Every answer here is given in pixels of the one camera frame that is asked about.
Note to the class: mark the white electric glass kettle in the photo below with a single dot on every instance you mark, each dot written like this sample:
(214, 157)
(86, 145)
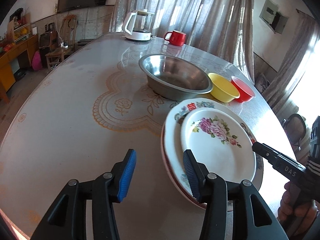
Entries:
(137, 33)

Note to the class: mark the wall electrical panel box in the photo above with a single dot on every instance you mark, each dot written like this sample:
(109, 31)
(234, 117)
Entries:
(272, 15)

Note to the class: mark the red mug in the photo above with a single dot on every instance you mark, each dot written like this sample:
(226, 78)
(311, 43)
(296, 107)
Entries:
(176, 38)

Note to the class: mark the red plastic bowl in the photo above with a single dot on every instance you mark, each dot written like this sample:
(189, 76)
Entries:
(243, 90)

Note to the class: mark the white plate with purple floral rim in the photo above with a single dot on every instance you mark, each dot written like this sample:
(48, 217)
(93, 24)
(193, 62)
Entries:
(185, 197)

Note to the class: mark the pink bag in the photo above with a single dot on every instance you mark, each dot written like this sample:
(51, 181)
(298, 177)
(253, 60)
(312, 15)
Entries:
(37, 61)

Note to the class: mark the small wooden desk shelf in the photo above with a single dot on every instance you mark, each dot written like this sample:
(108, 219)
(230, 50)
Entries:
(20, 31)

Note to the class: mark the white plate with red characters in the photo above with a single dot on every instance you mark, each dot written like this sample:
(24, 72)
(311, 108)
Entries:
(172, 140)

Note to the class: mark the yellow plastic bowl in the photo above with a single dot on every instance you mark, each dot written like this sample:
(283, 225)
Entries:
(222, 90)

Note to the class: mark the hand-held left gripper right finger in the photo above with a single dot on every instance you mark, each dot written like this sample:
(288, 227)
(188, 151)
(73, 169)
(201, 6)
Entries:
(191, 175)

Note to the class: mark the wide sheer grey curtain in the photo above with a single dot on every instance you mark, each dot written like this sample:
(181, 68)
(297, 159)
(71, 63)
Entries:
(187, 5)

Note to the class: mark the white plate with pink roses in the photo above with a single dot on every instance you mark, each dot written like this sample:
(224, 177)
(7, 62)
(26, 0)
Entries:
(220, 160)

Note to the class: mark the stainless steel bowl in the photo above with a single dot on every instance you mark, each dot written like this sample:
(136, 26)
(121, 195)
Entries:
(175, 80)

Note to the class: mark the dark wooden bench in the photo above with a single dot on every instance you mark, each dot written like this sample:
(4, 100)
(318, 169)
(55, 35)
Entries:
(85, 42)

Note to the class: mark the orange wooden desk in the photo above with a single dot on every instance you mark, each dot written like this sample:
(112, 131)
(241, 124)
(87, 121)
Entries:
(7, 75)

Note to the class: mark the white power strip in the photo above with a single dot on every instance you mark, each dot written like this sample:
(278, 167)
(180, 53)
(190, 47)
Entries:
(64, 45)

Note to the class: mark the dark round mesh frame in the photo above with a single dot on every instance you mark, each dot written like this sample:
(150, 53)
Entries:
(295, 127)

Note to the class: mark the black portable speaker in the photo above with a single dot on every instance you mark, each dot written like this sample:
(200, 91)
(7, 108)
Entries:
(46, 42)

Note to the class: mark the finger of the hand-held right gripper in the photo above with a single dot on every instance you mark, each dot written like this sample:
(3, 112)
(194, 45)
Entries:
(263, 152)

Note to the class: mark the wooden chair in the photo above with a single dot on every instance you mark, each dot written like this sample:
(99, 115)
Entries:
(60, 53)

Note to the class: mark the person's right hand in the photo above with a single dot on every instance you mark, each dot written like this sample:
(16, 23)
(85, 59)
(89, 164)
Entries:
(286, 212)

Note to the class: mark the patterned cushion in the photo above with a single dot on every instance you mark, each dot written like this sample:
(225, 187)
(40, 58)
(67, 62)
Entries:
(262, 82)

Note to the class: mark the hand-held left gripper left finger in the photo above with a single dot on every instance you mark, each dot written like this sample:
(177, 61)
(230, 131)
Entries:
(127, 175)

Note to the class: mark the narrow sheer grey curtain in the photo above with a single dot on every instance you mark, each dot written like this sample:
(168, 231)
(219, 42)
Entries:
(292, 62)

